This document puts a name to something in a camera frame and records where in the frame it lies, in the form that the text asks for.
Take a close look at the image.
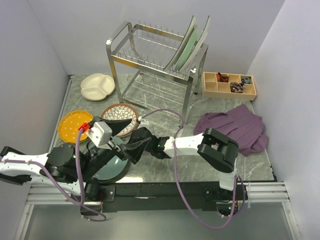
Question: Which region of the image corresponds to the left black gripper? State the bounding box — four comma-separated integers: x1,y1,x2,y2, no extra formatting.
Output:
77,117,153,183

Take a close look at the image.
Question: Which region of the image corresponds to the floral patterned plate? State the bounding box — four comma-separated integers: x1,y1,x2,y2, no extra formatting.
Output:
100,103,138,122
116,118,138,138

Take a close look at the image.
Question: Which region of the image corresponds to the dark brown rimmed plate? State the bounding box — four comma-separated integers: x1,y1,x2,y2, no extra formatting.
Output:
94,162,131,184

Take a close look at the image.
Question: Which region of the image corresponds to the orange dotted scalloped plate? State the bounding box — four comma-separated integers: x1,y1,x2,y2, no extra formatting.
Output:
57,110,93,144

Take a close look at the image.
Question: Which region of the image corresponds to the cream divided plate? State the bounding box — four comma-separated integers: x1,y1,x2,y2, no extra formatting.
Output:
80,73,115,102

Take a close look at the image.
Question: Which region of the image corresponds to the cream square plate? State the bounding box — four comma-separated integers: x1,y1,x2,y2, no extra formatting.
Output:
164,15,196,71

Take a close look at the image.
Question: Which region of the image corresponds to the dark teal round plate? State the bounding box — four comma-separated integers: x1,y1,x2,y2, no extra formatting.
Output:
88,143,128,182

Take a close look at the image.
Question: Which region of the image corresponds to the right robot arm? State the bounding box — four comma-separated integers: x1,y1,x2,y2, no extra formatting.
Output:
128,127,239,200

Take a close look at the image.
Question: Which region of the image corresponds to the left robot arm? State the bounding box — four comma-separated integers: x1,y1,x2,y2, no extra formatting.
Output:
0,116,159,203

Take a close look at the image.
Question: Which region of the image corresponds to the steel dish rack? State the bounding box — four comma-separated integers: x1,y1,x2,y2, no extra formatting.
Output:
106,21,208,117

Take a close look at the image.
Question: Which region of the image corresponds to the black base beam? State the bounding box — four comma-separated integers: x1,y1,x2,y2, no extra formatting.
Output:
84,181,233,213

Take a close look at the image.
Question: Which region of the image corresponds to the purple cloth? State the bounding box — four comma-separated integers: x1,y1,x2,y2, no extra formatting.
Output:
193,104,269,157

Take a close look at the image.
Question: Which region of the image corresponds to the orange black item in tray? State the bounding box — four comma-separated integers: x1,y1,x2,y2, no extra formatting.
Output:
217,72,230,83

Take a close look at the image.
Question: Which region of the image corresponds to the patterned cloth item in tray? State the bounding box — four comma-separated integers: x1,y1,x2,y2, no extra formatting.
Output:
230,82,246,93

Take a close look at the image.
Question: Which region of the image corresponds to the wooden compartment tray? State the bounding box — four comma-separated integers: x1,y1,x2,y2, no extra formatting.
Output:
202,72,257,101

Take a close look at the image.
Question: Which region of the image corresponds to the light green plate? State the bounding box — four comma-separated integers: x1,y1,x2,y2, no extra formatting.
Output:
175,25,199,71

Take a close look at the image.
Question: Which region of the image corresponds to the grey item in tray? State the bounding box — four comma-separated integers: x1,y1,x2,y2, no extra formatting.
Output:
241,76,252,85

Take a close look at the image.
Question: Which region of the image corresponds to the white square plate black rim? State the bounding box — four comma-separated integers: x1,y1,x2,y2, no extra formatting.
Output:
184,15,211,68

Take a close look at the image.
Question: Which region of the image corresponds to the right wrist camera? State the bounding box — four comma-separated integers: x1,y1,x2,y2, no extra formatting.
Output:
138,116,150,127

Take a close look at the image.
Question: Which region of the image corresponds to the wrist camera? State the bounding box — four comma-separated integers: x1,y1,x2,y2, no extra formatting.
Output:
78,120,113,149
138,116,150,127

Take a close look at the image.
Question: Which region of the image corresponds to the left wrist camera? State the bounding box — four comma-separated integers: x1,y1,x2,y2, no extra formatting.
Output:
78,120,113,149

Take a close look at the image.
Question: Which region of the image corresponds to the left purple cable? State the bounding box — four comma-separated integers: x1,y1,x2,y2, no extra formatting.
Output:
1,129,107,223

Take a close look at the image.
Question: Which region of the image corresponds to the aluminium rail frame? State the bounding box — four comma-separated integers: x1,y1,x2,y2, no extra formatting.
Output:
17,75,293,240

